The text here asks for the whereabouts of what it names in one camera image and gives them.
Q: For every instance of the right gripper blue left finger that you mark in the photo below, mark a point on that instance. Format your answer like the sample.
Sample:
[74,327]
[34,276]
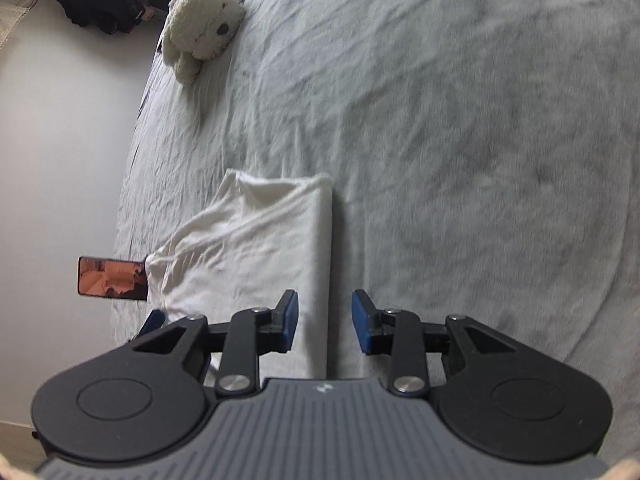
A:
[253,333]

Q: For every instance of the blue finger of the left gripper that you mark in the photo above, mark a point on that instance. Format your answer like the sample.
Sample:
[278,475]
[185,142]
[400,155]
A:
[154,321]

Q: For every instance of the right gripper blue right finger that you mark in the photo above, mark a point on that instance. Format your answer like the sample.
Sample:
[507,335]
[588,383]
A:
[398,334]

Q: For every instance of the white pants garment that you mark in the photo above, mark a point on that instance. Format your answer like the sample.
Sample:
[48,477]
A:
[259,238]

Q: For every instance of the smartphone on stand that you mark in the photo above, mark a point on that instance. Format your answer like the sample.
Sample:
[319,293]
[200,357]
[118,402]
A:
[112,279]

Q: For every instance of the grey bed sheet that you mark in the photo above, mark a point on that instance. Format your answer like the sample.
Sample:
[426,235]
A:
[484,157]

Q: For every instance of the white plush dog toy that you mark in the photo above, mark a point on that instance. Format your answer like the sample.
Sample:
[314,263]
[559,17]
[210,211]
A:
[197,31]

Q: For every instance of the white paper wall poster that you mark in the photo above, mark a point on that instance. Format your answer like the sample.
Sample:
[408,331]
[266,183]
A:
[12,12]

